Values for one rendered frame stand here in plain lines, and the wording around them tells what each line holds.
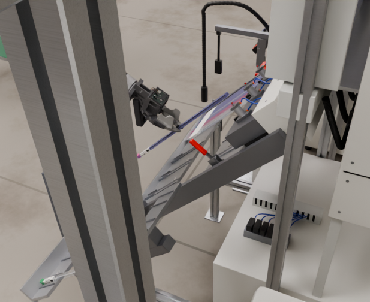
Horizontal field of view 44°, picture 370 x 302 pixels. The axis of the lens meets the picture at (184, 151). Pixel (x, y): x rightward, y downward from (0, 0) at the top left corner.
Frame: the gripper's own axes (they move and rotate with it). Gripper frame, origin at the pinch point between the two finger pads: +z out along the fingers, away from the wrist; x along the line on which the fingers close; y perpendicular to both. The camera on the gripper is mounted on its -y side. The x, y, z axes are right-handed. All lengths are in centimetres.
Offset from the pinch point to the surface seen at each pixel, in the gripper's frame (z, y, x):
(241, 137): 16.5, 28.8, -17.0
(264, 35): 5.1, 43.7, 6.5
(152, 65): -58, -145, 189
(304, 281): 64, -7, -16
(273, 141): 22.7, 37.4, -21.0
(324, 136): 51, -2, 50
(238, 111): 11.7, 31.5, -11.9
